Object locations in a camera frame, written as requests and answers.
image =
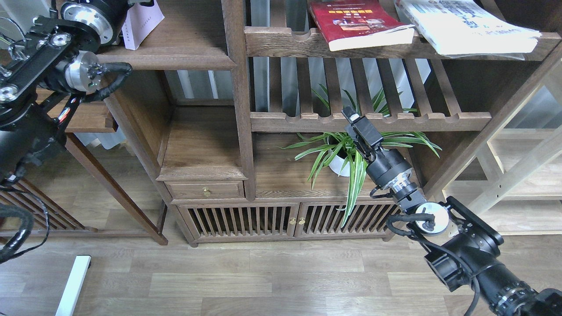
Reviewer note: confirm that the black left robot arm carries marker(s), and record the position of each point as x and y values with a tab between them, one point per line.
54	69

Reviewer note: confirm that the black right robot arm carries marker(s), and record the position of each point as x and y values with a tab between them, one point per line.
461	248

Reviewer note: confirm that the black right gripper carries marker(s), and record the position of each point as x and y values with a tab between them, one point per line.
387	168

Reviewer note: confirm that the white bar on floor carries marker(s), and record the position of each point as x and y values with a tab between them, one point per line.
69	299

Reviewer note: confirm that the red cover book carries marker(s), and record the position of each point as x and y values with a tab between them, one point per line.
354	24

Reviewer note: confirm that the light wooden shelf frame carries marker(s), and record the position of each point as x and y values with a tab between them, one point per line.
514	180

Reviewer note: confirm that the white plant pot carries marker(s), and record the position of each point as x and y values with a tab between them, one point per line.
338	164

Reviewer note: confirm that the green spider plant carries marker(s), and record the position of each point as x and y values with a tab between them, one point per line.
334	141

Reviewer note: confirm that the lavender white paperback book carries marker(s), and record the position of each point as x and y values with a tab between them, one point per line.
142	17

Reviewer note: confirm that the white book blue characters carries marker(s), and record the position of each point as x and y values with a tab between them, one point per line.
461	27

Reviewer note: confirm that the dark slatted wooden rack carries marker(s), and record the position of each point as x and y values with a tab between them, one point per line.
46	213

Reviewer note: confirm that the dark wooden bookshelf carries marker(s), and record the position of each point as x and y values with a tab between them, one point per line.
219	85

